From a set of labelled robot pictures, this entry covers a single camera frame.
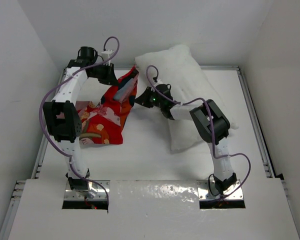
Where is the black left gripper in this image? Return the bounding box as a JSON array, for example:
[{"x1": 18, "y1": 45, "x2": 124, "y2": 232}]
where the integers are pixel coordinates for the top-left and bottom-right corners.
[{"x1": 89, "y1": 61, "x2": 119, "y2": 86}]

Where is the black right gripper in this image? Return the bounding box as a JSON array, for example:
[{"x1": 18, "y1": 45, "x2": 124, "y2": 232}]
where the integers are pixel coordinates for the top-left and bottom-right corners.
[{"x1": 134, "y1": 86, "x2": 164, "y2": 109}]

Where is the white pillow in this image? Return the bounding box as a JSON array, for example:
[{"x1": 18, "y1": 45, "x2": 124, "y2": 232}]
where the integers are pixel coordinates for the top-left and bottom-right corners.
[{"x1": 134, "y1": 44, "x2": 239, "y2": 152}]

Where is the red patterned pillowcase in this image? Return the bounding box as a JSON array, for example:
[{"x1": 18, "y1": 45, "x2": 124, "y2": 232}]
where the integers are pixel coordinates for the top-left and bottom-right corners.
[{"x1": 75, "y1": 66, "x2": 139, "y2": 145}]

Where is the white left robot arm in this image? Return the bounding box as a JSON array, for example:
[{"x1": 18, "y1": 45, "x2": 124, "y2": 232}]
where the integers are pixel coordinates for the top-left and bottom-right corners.
[{"x1": 39, "y1": 46, "x2": 118, "y2": 199}]

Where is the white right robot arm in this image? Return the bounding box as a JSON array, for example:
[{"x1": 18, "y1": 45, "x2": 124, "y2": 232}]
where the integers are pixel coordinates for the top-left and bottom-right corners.
[{"x1": 135, "y1": 83, "x2": 237, "y2": 195}]

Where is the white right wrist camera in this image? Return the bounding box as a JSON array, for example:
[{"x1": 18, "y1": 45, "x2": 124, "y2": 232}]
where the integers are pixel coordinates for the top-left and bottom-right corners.
[{"x1": 153, "y1": 77, "x2": 163, "y2": 87}]

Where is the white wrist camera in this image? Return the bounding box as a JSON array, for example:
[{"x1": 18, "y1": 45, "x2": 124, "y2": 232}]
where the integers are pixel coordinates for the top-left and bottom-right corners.
[
  {"x1": 153, "y1": 77, "x2": 163, "y2": 87},
  {"x1": 101, "y1": 49, "x2": 115, "y2": 61}
]

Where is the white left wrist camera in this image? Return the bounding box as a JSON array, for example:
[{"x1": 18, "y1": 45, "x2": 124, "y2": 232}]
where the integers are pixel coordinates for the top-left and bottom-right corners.
[{"x1": 101, "y1": 49, "x2": 115, "y2": 61}]

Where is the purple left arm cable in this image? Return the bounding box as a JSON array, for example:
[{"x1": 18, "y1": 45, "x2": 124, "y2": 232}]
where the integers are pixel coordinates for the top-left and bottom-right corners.
[{"x1": 39, "y1": 36, "x2": 121, "y2": 208}]

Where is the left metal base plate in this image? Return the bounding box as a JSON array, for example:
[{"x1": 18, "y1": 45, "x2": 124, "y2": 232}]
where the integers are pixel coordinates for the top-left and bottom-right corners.
[{"x1": 63, "y1": 180, "x2": 110, "y2": 201}]

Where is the metal base plate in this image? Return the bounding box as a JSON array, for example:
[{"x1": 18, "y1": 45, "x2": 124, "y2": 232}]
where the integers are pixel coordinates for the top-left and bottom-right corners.
[
  {"x1": 63, "y1": 180, "x2": 110, "y2": 201},
  {"x1": 197, "y1": 179, "x2": 244, "y2": 201}
]

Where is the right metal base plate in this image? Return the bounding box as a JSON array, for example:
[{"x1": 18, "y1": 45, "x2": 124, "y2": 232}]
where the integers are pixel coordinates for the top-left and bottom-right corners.
[{"x1": 197, "y1": 179, "x2": 244, "y2": 201}]

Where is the aluminium table frame rail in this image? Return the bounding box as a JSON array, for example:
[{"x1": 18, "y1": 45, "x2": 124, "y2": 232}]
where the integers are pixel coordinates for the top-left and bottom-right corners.
[{"x1": 237, "y1": 68, "x2": 276, "y2": 178}]

